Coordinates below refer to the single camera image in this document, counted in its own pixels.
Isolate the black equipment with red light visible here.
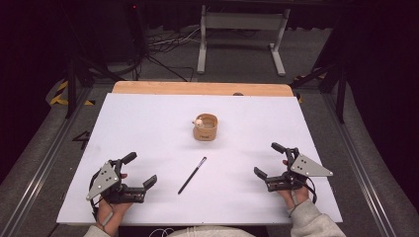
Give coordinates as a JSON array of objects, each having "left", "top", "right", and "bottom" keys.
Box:
[{"left": 124, "top": 0, "right": 150, "bottom": 62}]

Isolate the wooden pen holder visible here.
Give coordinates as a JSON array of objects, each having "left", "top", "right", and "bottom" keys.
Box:
[{"left": 192, "top": 113, "right": 219, "bottom": 142}]

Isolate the white metal stand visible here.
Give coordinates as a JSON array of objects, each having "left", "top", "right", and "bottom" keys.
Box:
[{"left": 196, "top": 4, "right": 292, "bottom": 78}]

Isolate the white drawstring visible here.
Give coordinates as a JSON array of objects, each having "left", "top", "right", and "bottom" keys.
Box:
[{"left": 147, "top": 227, "right": 176, "bottom": 237}]

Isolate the yellow black floor tape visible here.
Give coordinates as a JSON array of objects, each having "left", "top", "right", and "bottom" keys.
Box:
[{"left": 48, "top": 80, "right": 97, "bottom": 108}]

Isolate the bundle of floor cables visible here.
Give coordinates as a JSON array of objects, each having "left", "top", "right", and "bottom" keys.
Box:
[{"left": 131, "top": 25, "right": 203, "bottom": 83}]

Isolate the aluminium floor rail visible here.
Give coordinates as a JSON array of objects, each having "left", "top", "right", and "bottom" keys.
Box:
[
  {"left": 321, "top": 93, "right": 419, "bottom": 237},
  {"left": 0, "top": 86, "right": 94, "bottom": 237}
]

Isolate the person's left hand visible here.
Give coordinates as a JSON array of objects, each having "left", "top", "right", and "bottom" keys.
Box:
[{"left": 95, "top": 173, "right": 133, "bottom": 236}]

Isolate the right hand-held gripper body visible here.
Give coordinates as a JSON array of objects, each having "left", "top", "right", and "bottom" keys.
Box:
[{"left": 266, "top": 147, "right": 334, "bottom": 193}]

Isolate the white table mat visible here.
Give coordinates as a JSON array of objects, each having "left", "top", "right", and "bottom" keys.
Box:
[{"left": 55, "top": 92, "right": 344, "bottom": 227}]

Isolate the person's torso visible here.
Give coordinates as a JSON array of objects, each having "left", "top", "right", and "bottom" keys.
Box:
[{"left": 164, "top": 224, "right": 259, "bottom": 237}]

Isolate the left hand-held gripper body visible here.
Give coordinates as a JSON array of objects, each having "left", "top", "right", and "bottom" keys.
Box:
[{"left": 86, "top": 159, "right": 146, "bottom": 204}]

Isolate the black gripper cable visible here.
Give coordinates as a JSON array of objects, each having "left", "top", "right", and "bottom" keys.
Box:
[
  {"left": 300, "top": 177, "right": 318, "bottom": 205},
  {"left": 87, "top": 197, "right": 100, "bottom": 222}
]

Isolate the black pen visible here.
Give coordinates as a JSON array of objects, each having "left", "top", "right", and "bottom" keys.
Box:
[{"left": 177, "top": 156, "right": 208, "bottom": 196}]

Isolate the person's right hand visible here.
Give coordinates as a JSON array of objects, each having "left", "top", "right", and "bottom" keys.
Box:
[{"left": 276, "top": 159, "right": 311, "bottom": 211}]

